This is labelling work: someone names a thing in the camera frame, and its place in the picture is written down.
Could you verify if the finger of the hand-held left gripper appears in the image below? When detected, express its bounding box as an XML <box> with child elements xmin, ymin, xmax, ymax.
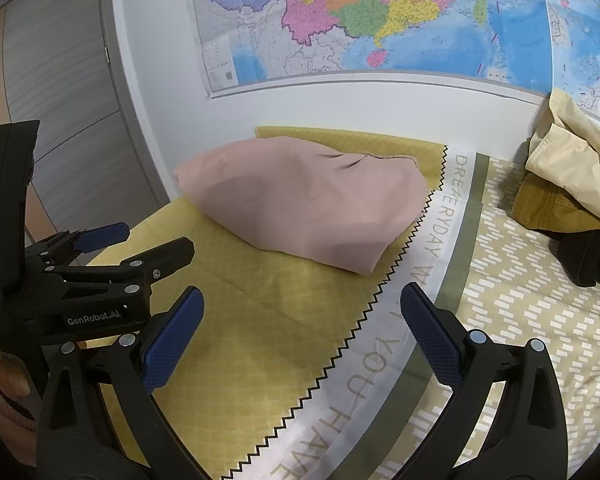
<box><xmin>69</xmin><ymin>237</ymin><xmax>197</xmax><ymax>297</ymax></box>
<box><xmin>27</xmin><ymin>222</ymin><xmax>131</xmax><ymax>267</ymax></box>

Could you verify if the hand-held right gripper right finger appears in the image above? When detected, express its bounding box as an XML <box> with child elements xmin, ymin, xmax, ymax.
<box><xmin>400</xmin><ymin>282</ymin><xmax>569</xmax><ymax>480</ymax></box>

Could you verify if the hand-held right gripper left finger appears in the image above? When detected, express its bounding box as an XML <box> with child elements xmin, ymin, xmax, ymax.
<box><xmin>35</xmin><ymin>286</ymin><xmax>216</xmax><ymax>480</ymax></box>

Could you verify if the pink coat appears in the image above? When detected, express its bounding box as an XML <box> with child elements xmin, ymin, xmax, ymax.
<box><xmin>172</xmin><ymin>137</ymin><xmax>429</xmax><ymax>277</ymax></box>

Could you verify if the person's left hand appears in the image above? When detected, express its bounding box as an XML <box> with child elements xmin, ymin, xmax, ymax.
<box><xmin>0</xmin><ymin>351</ymin><xmax>33</xmax><ymax>398</ymax></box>

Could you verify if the patterned bed sheet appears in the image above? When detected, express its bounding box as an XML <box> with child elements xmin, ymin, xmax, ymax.
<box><xmin>85</xmin><ymin>126</ymin><xmax>600</xmax><ymax>480</ymax></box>

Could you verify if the grey wardrobe door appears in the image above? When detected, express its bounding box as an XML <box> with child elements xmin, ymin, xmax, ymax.
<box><xmin>0</xmin><ymin>0</ymin><xmax>174</xmax><ymax>267</ymax></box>

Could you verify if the mustard brown garment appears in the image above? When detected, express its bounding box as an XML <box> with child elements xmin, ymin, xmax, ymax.
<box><xmin>511</xmin><ymin>172</ymin><xmax>600</xmax><ymax>234</ymax></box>

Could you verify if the black garment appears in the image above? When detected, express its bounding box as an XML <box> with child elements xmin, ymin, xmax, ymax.
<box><xmin>550</xmin><ymin>230</ymin><xmax>600</xmax><ymax>289</ymax></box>

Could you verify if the cream garment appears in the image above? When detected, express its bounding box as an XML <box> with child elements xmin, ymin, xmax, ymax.
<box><xmin>525</xmin><ymin>89</ymin><xmax>600</xmax><ymax>226</ymax></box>

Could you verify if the colourful wall map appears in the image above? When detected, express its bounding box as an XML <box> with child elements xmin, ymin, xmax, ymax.
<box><xmin>187</xmin><ymin>0</ymin><xmax>600</xmax><ymax>134</ymax></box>

